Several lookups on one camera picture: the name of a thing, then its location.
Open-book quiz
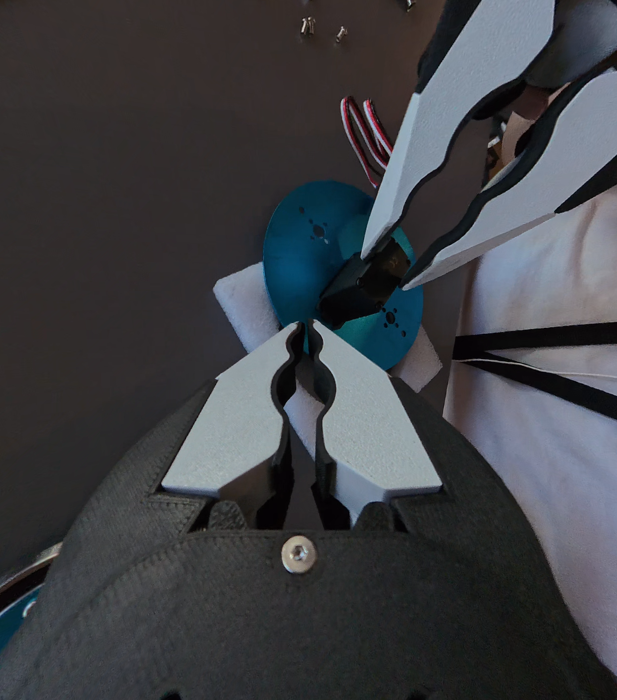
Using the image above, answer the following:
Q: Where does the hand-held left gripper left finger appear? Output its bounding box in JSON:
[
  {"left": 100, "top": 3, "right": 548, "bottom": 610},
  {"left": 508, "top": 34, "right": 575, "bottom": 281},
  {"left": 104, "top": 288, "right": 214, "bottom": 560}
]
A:
[{"left": 161, "top": 322, "right": 306, "bottom": 528}]

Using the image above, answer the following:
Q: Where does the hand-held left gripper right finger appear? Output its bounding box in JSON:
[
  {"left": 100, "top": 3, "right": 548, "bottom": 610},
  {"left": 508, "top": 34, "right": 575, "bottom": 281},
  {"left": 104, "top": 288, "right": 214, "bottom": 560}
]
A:
[{"left": 305, "top": 319, "right": 444, "bottom": 528}]

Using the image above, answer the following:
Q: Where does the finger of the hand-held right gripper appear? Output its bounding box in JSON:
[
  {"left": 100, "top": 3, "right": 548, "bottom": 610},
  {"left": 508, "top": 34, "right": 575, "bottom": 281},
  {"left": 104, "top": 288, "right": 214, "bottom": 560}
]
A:
[
  {"left": 401, "top": 63, "right": 617, "bottom": 292},
  {"left": 360, "top": 0, "right": 555, "bottom": 261}
]

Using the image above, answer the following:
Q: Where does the black servo motor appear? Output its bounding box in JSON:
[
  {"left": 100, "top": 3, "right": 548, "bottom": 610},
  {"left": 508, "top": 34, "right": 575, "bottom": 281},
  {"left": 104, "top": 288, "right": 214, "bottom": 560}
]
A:
[{"left": 316, "top": 238, "right": 413, "bottom": 329}]

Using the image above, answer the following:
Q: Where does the blue round metal plate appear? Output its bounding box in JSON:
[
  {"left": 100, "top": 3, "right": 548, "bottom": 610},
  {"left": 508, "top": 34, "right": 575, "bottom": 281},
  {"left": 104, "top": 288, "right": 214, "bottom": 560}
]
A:
[{"left": 263, "top": 180, "right": 425, "bottom": 370}]

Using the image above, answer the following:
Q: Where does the dark grey desk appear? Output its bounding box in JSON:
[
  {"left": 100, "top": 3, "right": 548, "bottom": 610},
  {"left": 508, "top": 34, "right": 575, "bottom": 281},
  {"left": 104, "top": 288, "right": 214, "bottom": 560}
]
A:
[{"left": 0, "top": 0, "right": 484, "bottom": 602}]

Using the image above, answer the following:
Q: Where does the white foam sheet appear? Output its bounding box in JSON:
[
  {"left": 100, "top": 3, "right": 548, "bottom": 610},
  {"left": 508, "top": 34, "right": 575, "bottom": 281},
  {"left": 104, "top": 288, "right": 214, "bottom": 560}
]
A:
[{"left": 212, "top": 261, "right": 445, "bottom": 457}]

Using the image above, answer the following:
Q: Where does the person in white shirt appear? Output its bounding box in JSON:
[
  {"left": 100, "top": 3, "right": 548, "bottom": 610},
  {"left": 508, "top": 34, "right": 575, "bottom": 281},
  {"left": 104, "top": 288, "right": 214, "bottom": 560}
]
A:
[{"left": 442, "top": 126, "right": 617, "bottom": 700}]

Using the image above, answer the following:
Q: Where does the black lanyard strap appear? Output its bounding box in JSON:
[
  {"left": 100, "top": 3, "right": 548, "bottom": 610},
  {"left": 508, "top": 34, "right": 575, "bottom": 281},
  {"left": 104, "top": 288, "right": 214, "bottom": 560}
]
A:
[{"left": 453, "top": 319, "right": 617, "bottom": 438}]

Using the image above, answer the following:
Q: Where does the thin white cord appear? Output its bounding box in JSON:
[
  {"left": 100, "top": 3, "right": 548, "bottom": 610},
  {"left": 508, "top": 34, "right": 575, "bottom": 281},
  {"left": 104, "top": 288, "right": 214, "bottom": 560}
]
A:
[{"left": 453, "top": 354, "right": 617, "bottom": 384}]

